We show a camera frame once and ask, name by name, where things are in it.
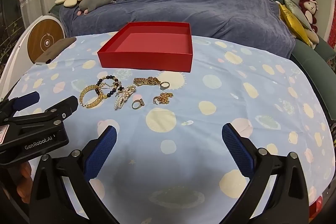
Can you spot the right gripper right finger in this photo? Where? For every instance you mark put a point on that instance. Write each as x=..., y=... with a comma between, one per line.
x=288, y=201

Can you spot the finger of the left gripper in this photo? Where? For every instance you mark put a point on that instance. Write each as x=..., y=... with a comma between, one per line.
x=10, y=107
x=58, y=112

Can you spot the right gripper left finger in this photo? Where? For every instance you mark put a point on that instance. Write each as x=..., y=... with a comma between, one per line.
x=50, y=202

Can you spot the gold chain bangle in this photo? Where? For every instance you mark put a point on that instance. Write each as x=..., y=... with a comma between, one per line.
x=91, y=96

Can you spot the gold wrist watch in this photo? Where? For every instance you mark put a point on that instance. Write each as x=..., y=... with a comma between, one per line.
x=151, y=81

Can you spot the person's left hand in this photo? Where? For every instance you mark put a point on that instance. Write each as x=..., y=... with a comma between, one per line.
x=24, y=181

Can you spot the brown phone case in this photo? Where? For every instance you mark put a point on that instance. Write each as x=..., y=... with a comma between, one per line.
x=54, y=51

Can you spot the round wooden white device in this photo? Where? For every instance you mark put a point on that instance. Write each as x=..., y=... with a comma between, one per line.
x=39, y=36

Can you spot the grey plush toy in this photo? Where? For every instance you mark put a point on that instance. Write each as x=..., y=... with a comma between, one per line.
x=86, y=6

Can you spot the blue patterned tablecloth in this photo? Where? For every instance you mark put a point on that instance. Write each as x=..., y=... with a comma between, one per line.
x=169, y=164

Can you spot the red shallow box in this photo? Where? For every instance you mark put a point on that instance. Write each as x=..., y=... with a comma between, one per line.
x=159, y=46

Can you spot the green sofa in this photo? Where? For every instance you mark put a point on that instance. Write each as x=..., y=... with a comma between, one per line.
x=311, y=60

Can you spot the gold shiny pillow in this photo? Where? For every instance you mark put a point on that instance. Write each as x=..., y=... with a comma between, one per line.
x=294, y=24

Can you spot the grey-green patterned pillow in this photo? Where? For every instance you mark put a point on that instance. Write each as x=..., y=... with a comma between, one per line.
x=298, y=13

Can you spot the blue-grey sofa blanket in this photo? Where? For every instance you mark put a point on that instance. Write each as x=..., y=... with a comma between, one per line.
x=252, y=23

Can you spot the red monkey plush toy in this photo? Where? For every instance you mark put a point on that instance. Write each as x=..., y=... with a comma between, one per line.
x=309, y=8

